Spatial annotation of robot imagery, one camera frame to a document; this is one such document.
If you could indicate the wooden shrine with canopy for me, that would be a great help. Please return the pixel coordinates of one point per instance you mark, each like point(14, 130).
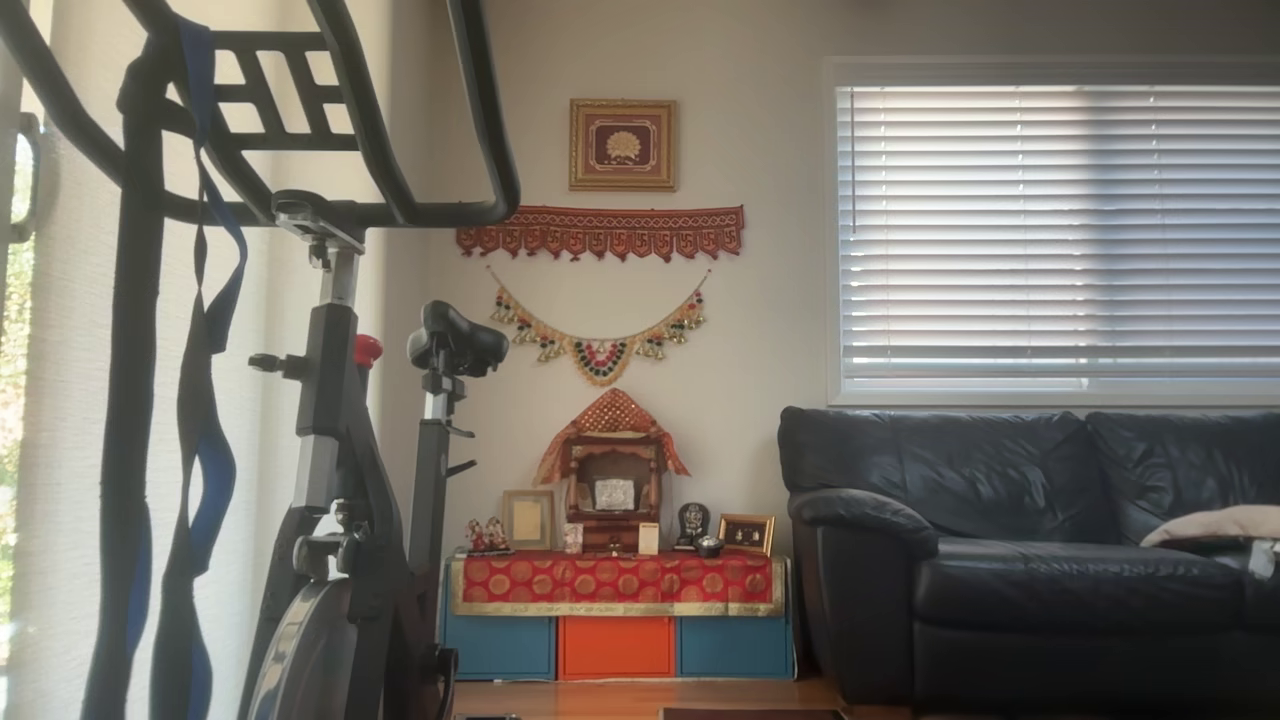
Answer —
point(612, 420)

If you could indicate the dark idol statue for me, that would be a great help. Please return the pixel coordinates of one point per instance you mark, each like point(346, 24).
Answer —
point(692, 522)

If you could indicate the small white card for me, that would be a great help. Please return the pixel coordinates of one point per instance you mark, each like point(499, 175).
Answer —
point(649, 539)

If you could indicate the small decorated ornament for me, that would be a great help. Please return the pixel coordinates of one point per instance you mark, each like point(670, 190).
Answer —
point(573, 538)

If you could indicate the small black bowl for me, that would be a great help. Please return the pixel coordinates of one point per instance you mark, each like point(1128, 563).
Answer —
point(708, 547)

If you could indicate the small gold framed picture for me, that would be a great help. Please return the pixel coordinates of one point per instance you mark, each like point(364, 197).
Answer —
point(746, 535)

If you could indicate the red gold patterned cloth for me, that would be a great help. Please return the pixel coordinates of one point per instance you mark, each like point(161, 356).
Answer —
point(615, 582)

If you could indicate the small colourful figurines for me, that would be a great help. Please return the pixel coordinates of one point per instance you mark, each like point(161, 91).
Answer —
point(488, 537)

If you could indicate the blue storage bin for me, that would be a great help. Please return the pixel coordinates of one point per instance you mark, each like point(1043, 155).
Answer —
point(500, 648)
point(735, 647)

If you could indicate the black exercise bike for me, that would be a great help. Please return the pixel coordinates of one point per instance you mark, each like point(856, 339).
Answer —
point(340, 480)

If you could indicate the dark floor rug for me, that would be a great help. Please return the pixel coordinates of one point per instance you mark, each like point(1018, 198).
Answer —
point(750, 714)

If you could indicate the black leather sofa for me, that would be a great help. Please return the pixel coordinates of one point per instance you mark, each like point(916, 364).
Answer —
point(1000, 600)

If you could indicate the white window blinds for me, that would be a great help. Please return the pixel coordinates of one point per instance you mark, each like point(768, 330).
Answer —
point(1060, 230)

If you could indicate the white sheer curtain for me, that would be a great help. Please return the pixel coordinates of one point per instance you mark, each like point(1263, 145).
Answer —
point(70, 400)

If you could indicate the beige cushion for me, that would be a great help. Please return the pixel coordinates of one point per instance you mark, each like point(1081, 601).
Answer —
point(1220, 522)

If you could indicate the beaded garland wall hanging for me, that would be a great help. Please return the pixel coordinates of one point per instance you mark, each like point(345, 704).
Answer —
point(598, 358)

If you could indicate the red embroidered wall hanging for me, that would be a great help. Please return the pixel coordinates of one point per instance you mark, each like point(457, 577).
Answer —
point(600, 230)

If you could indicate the gold photo frame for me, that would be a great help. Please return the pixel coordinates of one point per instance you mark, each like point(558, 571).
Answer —
point(527, 520)

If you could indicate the gold framed wall picture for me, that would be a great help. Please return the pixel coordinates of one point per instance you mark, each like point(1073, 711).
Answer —
point(622, 145)

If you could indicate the white window frame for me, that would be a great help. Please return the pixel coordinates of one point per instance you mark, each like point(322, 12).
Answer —
point(831, 230)

